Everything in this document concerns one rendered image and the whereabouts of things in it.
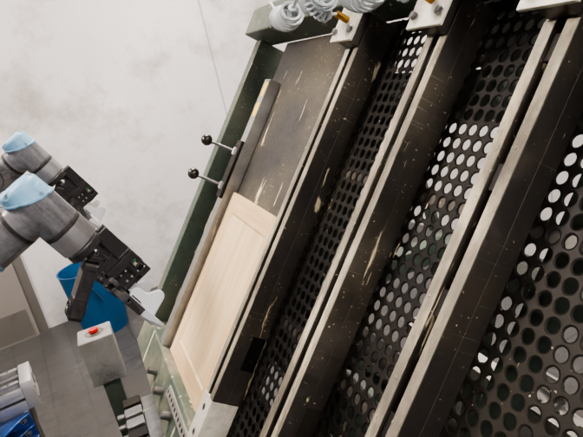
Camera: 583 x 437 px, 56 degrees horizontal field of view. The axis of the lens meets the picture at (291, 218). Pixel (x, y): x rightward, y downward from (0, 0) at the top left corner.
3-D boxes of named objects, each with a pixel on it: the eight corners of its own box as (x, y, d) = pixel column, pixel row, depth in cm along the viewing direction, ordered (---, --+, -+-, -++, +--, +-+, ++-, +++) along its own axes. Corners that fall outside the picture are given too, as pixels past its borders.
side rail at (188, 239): (174, 318, 216) (147, 311, 211) (281, 54, 209) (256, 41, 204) (177, 324, 210) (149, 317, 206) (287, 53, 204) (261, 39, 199)
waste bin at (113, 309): (134, 304, 453) (113, 242, 436) (147, 322, 415) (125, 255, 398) (75, 328, 434) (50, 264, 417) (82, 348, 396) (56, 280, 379)
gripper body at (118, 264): (153, 271, 103) (107, 228, 98) (121, 305, 101) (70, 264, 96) (144, 261, 110) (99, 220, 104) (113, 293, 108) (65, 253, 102)
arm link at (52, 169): (33, 177, 152) (31, 173, 159) (46, 188, 154) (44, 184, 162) (53, 158, 154) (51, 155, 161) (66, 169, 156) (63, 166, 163)
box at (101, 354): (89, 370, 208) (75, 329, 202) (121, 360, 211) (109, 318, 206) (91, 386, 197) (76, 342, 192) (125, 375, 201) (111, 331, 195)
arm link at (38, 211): (-4, 196, 96) (33, 164, 96) (45, 238, 101) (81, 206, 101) (-11, 210, 89) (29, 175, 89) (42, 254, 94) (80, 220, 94)
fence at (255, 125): (171, 342, 191) (160, 339, 189) (275, 84, 185) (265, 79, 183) (173, 348, 186) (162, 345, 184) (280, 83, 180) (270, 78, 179)
